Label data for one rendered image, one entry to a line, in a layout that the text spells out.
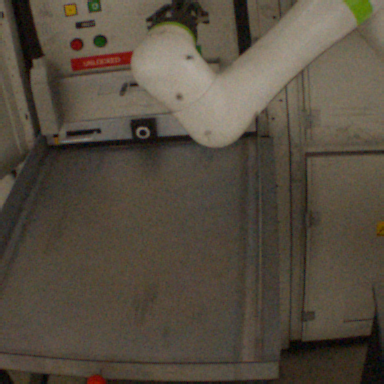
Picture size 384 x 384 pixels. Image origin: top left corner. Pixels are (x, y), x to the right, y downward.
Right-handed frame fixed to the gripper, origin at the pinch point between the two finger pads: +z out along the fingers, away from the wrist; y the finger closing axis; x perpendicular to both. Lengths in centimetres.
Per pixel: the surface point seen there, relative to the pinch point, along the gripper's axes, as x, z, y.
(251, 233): -38, -34, 12
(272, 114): -31.8, 2.1, 17.3
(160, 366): -39, -66, -3
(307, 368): -123, -8, 27
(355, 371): -123, -11, 44
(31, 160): -33, -9, -41
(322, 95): -25.9, 0.0, 29.7
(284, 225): -66, 2, 19
